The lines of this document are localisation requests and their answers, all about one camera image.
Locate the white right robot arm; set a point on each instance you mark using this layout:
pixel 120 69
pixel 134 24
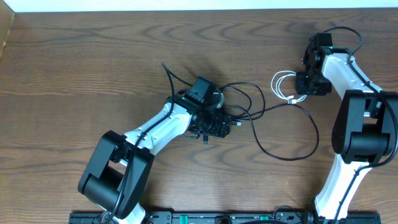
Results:
pixel 364 134

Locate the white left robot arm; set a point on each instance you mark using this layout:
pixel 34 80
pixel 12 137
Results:
pixel 116 175

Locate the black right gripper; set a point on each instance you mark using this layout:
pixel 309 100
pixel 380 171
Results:
pixel 301 89

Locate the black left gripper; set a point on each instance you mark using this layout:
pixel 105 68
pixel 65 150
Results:
pixel 218 126

